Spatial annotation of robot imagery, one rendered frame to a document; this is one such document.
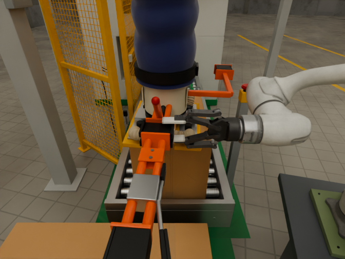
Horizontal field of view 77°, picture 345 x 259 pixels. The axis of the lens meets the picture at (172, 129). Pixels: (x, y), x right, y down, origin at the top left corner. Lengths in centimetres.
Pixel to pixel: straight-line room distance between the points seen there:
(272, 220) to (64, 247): 151
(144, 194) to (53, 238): 90
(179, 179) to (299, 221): 57
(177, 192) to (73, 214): 109
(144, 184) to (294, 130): 45
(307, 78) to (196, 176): 69
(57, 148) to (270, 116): 173
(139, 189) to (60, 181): 188
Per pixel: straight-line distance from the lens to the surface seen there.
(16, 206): 239
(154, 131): 64
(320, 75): 80
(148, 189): 48
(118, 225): 43
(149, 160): 55
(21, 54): 178
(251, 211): 206
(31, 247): 134
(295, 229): 109
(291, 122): 71
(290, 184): 126
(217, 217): 134
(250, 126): 67
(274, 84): 80
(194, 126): 88
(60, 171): 224
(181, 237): 119
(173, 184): 122
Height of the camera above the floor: 157
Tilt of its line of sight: 33 degrees down
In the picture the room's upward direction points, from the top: straight up
